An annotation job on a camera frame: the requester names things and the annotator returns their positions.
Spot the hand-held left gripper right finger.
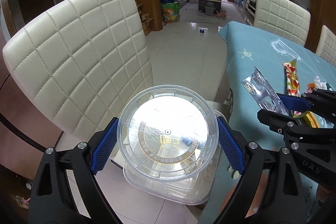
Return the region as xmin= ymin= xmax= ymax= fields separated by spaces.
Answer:
xmin=214 ymin=117 xmax=310 ymax=224

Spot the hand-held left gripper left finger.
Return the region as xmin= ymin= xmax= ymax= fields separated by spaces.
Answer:
xmin=28 ymin=117 xmax=124 ymax=224

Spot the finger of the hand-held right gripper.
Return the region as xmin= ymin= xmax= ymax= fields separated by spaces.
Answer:
xmin=278 ymin=88 xmax=336 ymax=123
xmin=257 ymin=108 xmax=336 ymax=144

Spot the red gold checkered wrapper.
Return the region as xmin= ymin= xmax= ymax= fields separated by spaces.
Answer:
xmin=282 ymin=60 xmax=302 ymax=97

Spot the yellow snack wrapper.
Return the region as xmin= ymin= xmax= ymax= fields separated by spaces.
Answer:
xmin=290 ymin=111 xmax=327 ymax=128

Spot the clear plastic blister pack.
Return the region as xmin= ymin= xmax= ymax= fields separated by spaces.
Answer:
xmin=239 ymin=67 xmax=292 ymax=117

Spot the round clear plastic lid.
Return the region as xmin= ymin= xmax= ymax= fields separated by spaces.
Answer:
xmin=118 ymin=85 xmax=219 ymax=179

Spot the square clear plastic container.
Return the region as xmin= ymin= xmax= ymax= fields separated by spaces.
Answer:
xmin=123 ymin=109 xmax=229 ymax=206

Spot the crumpled white tissue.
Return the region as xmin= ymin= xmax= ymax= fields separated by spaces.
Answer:
xmin=314 ymin=76 xmax=330 ymax=90

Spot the light blue printed tablecloth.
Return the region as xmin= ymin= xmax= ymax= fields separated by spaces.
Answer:
xmin=203 ymin=21 xmax=336 ymax=224

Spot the white quilted dining chair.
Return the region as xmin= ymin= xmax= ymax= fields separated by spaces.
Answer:
xmin=253 ymin=0 xmax=311 ymax=47
xmin=2 ymin=0 xmax=233 ymax=169
xmin=315 ymin=25 xmax=336 ymax=67

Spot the dark coffee table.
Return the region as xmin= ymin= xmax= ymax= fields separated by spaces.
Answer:
xmin=198 ymin=0 xmax=222 ymax=12

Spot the pile of cardboard boxes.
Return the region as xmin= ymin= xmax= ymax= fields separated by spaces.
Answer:
xmin=136 ymin=2 xmax=154 ymax=35

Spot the colourful printed bag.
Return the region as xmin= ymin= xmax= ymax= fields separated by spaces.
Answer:
xmin=161 ymin=2 xmax=181 ymax=24

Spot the dark wooden door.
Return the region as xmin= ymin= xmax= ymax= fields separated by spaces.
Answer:
xmin=18 ymin=0 xmax=53 ymax=26

